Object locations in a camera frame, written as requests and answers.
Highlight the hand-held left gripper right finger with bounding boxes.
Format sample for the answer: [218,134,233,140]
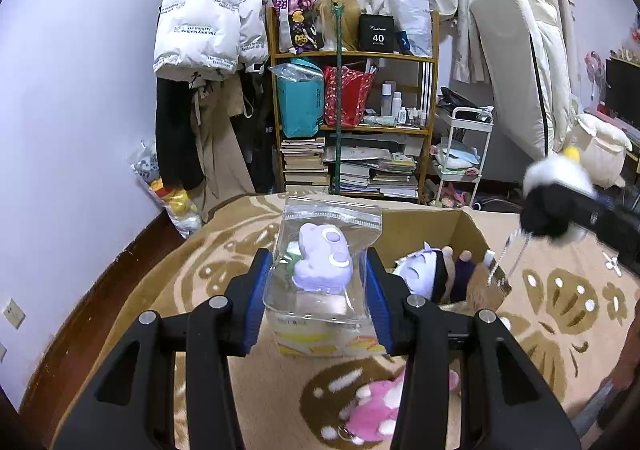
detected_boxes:
[365,247,584,450]

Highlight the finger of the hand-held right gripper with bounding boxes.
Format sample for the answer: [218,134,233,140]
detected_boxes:
[569,187,617,233]

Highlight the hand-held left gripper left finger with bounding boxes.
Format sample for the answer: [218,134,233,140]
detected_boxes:
[50,249,274,450]

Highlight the fluffy white and black plush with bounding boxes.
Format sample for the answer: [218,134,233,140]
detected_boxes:
[500,145,597,276]

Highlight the white-haired doll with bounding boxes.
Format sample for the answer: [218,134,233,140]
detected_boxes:
[392,241,496,305]

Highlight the purple plush toy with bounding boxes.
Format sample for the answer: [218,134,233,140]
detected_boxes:
[292,223,351,292]

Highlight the printed cardboard box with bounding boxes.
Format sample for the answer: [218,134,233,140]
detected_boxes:
[275,205,515,360]

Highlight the person's right forearm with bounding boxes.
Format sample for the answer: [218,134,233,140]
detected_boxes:
[612,299,640,394]

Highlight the brown flower print blanket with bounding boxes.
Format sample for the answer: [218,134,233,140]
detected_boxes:
[50,190,640,450]

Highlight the pink plush toy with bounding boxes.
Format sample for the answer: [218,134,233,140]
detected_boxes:
[346,366,462,446]

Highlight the pile of books and papers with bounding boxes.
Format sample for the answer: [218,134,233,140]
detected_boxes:
[322,145,420,201]

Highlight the black monitor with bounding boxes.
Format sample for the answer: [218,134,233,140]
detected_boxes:
[605,58,640,124]

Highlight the plastic bag of plush toys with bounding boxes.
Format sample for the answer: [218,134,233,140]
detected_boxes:
[129,139,204,239]

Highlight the pink desk fan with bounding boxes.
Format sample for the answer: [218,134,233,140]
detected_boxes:
[584,49,609,104]

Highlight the white trolley cart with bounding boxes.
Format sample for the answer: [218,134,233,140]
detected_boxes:
[432,106,496,209]

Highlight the stack of old books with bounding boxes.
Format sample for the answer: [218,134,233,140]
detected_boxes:
[280,136,331,189]

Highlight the beige hanging garment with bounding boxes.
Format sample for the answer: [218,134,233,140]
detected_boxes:
[189,78,256,211]

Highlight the green pole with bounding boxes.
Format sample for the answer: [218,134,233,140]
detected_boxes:
[331,0,347,196]

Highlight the black bag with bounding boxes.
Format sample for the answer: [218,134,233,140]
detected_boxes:
[440,88,496,124]

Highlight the black hanging clothes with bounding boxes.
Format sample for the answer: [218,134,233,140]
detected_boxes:
[240,65,281,194]

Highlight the folded white mattress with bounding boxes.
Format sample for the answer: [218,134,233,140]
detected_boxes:
[470,0,634,189]

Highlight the black hanging coat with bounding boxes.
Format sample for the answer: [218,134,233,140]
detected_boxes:
[154,78,194,191]

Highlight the wooden shelf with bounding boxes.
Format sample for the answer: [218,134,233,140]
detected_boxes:
[265,5,441,204]

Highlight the row of small bottles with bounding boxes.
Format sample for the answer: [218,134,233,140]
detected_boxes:
[380,83,430,127]

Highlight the teal paper bag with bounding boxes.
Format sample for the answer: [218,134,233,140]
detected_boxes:
[270,58,325,139]

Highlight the red gift bag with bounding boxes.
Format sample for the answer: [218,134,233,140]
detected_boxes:
[322,65,376,127]

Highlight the white plastic bag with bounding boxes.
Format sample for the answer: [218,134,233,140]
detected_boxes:
[390,0,434,58]

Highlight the black box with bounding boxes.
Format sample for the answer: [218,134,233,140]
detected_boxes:
[359,14,396,53]

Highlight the blonde wig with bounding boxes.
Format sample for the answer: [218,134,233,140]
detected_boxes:
[315,0,362,52]

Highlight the cartoon print bag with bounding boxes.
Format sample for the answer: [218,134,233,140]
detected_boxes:
[272,0,323,54]

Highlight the white puffer jacket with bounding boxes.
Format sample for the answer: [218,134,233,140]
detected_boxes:
[152,0,269,80]

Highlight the white wall outlet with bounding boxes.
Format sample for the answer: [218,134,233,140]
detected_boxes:
[4,299,26,330]

